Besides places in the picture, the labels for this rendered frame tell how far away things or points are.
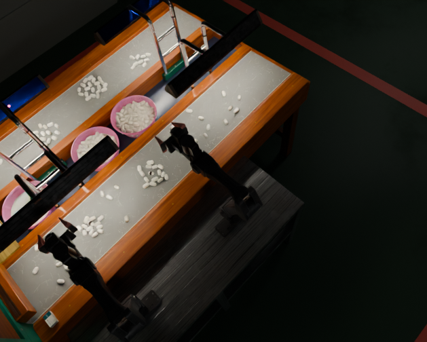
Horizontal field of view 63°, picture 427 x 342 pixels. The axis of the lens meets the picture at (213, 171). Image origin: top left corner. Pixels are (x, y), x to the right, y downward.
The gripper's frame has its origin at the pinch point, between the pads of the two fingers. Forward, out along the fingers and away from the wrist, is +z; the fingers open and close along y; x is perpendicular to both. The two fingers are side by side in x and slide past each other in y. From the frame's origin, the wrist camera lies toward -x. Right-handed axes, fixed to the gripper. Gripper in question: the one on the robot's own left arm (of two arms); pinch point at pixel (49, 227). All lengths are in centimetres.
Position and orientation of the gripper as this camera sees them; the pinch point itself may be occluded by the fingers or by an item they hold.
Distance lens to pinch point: 150.9
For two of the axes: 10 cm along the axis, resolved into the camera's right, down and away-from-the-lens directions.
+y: -7.1, 6.6, -2.5
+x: 1.1, 4.6, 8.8
